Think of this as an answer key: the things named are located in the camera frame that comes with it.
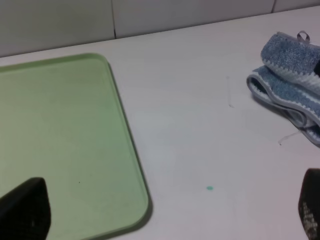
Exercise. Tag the green plastic tray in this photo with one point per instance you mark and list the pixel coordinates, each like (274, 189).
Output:
(62, 119)

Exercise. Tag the blue white striped towel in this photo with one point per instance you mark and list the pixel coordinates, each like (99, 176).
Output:
(289, 81)

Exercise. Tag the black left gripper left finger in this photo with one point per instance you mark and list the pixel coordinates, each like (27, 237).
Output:
(25, 211)

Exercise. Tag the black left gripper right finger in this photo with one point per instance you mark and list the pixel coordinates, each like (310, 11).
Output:
(309, 203)

